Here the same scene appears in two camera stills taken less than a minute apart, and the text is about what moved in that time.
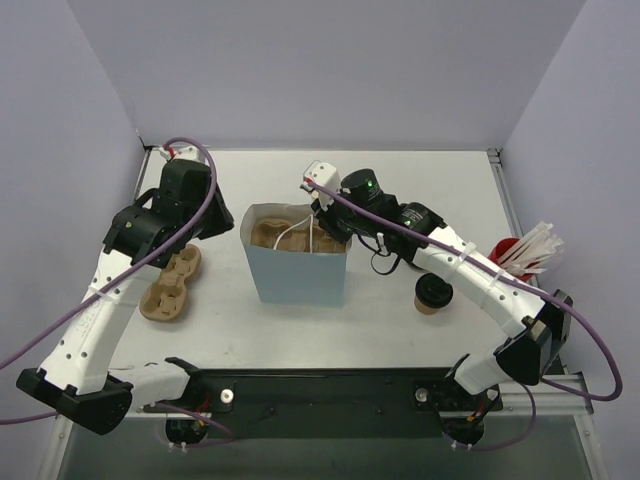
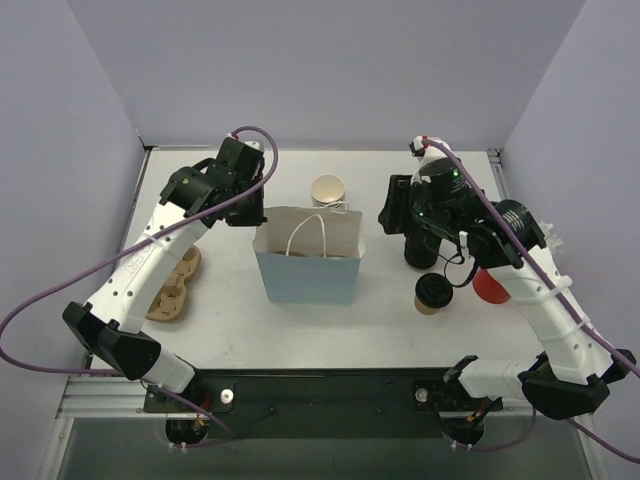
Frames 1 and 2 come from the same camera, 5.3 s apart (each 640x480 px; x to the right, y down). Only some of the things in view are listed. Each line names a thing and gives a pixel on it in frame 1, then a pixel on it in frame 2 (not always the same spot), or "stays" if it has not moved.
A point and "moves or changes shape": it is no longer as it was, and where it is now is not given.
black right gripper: x=329 y=222 to x=395 y=207
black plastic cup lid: x=432 y=290 stays
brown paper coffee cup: x=424 y=309 stays
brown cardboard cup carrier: x=165 y=299 stays
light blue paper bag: x=288 y=276 moves or changes shape
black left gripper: x=220 y=212 to x=247 y=212
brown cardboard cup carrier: x=280 y=234 to x=317 y=255
